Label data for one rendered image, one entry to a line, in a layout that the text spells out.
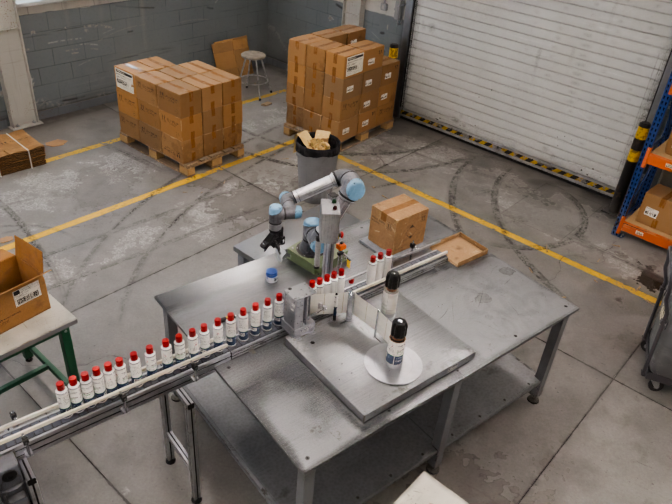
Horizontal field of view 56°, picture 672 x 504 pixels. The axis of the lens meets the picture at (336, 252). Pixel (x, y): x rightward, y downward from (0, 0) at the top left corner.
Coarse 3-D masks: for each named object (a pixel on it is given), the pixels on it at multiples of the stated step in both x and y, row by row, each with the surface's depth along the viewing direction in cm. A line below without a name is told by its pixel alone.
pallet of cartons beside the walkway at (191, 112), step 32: (128, 64) 684; (160, 64) 692; (192, 64) 699; (128, 96) 681; (160, 96) 643; (192, 96) 635; (224, 96) 668; (128, 128) 705; (160, 128) 667; (192, 128) 652; (224, 128) 687; (160, 160) 694; (192, 160) 670
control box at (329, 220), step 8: (328, 200) 352; (336, 200) 353; (320, 208) 353; (328, 208) 345; (320, 216) 351; (328, 216) 341; (336, 216) 341; (320, 224) 349; (328, 224) 343; (336, 224) 344; (320, 232) 347; (328, 232) 346; (336, 232) 347; (320, 240) 349; (328, 240) 349; (336, 240) 350
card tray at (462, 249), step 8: (448, 240) 447; (456, 240) 449; (464, 240) 449; (472, 240) 445; (432, 248) 438; (440, 248) 438; (448, 248) 439; (456, 248) 440; (464, 248) 441; (472, 248) 442; (480, 248) 441; (448, 256) 431; (456, 256) 432; (464, 256) 432; (472, 256) 427; (480, 256) 434; (456, 264) 424
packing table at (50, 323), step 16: (32, 320) 356; (48, 320) 357; (64, 320) 358; (0, 336) 344; (16, 336) 345; (32, 336) 346; (48, 336) 350; (64, 336) 363; (0, 352) 334; (16, 352) 339; (32, 352) 420; (64, 352) 370; (48, 368) 409; (16, 384) 395; (64, 384) 398
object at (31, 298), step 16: (16, 240) 359; (0, 256) 362; (16, 256) 364; (32, 256) 354; (0, 272) 360; (16, 272) 369; (32, 272) 360; (0, 288) 364; (16, 288) 342; (32, 288) 350; (0, 304) 338; (16, 304) 346; (32, 304) 355; (48, 304) 364; (0, 320) 342; (16, 320) 350
